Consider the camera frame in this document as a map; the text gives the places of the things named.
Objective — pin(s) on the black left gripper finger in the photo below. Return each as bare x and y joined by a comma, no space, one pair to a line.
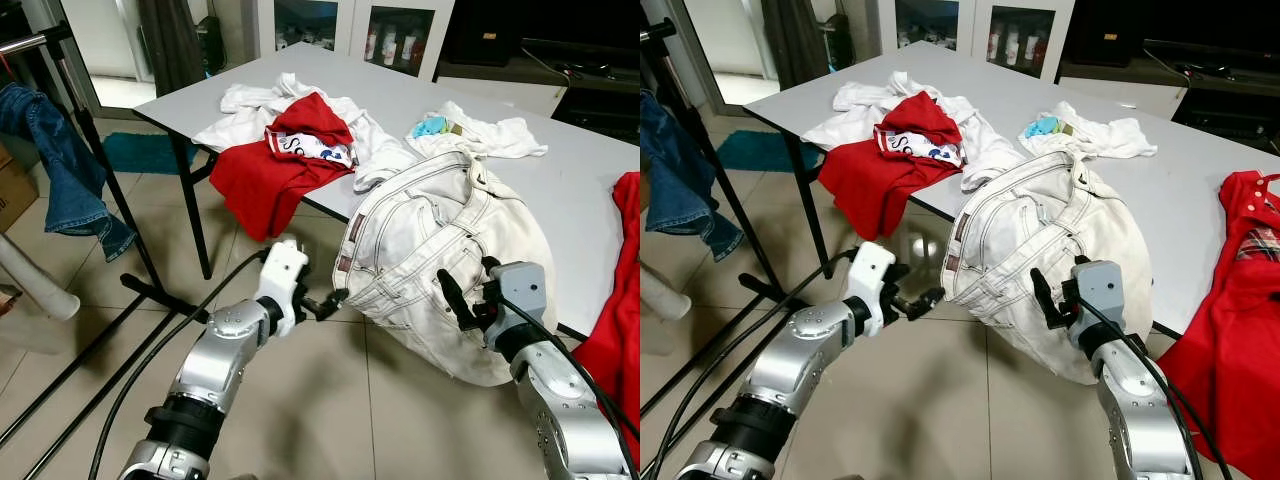
320,312
914,312
330,297
925,297

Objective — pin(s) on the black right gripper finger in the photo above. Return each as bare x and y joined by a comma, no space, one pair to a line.
457,300
1081,270
491,270
1048,300

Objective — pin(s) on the cream jeans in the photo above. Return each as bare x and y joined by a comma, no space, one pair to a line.
440,250
1040,250

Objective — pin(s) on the red t-shirt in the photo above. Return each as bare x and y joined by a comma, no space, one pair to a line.
870,190
260,190

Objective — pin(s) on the red polo shirt plaid patch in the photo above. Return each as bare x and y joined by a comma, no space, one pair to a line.
1230,350
618,320

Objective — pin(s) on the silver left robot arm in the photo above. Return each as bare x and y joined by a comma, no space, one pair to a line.
215,360
790,370

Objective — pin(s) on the white t-shirt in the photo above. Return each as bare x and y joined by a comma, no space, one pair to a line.
490,135
860,105
1100,135
250,105

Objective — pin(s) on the white garment blue print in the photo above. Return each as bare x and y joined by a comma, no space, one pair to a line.
315,148
925,146

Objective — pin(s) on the white hanging garment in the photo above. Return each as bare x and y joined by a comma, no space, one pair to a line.
660,292
35,285

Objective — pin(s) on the wooden TV stand white drawer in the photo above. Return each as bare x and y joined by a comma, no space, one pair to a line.
500,95
1120,95

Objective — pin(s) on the teal floor mat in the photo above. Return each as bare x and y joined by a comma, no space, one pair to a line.
755,150
140,152

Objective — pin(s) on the chrome clothes rack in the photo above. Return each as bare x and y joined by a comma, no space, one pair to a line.
110,190
715,190

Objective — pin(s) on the blue denim garment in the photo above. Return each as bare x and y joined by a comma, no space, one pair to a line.
60,170
680,170

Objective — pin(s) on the red white bottle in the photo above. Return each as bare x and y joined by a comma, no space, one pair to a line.
409,50
1033,50

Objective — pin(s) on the white framed glass door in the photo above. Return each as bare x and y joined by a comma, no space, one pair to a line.
735,85
110,85

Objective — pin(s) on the dark grey curtain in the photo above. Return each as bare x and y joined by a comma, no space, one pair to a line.
795,45
172,45

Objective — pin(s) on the white glass-door cabinet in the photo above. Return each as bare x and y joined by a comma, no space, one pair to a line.
970,25
350,25

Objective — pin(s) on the cardboard box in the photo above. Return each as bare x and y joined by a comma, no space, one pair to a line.
15,190

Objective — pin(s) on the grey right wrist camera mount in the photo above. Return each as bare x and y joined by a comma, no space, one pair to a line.
520,295
1098,295

